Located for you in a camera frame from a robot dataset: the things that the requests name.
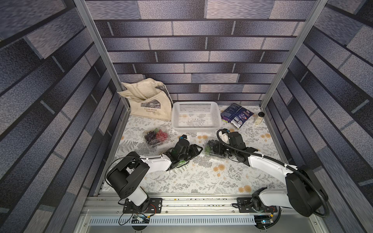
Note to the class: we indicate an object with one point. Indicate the dark purple grape bunch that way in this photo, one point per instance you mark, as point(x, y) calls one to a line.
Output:
point(150, 138)

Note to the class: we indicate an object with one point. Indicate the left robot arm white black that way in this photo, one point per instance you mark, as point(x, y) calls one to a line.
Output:
point(125, 177)

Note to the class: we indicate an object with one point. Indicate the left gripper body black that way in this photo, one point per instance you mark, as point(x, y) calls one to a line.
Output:
point(184, 157)

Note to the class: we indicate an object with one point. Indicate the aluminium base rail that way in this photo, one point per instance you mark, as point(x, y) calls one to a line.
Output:
point(179, 210)

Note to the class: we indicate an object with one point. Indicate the left aluminium frame post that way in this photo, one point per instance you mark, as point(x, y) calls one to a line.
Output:
point(95, 35)

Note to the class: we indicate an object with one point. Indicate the black grape bunch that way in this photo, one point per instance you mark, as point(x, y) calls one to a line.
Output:
point(209, 151)
point(215, 144)

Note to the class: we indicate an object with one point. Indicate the red grape bunch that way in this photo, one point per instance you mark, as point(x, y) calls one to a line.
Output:
point(161, 136)

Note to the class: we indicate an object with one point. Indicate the right aluminium frame post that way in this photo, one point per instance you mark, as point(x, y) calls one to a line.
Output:
point(314, 14)

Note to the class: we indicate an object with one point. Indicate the floral tablecloth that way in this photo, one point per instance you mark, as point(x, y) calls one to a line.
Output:
point(203, 174)

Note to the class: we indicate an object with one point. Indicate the dark blue snack bag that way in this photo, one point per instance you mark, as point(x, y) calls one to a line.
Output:
point(236, 115)

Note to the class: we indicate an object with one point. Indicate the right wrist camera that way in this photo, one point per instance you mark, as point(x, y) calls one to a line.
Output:
point(224, 136)

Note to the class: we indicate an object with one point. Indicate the aluminium frame post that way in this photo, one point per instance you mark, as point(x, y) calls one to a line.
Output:
point(314, 14)
point(95, 35)

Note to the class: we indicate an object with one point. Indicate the small black-capped bottle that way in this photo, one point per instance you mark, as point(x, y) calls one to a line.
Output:
point(259, 118)

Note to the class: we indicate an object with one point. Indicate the white plastic basket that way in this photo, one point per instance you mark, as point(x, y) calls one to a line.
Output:
point(196, 117)

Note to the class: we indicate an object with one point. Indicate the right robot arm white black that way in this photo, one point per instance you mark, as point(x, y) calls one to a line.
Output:
point(303, 192)

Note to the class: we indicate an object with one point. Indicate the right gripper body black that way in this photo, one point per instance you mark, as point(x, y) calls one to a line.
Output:
point(223, 148)

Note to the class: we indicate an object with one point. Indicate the clear clamshell container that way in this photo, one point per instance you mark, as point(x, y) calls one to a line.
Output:
point(219, 157)
point(180, 163)
point(156, 130)

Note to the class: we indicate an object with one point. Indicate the beige canvas tote bag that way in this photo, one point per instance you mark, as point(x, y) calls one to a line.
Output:
point(148, 98)

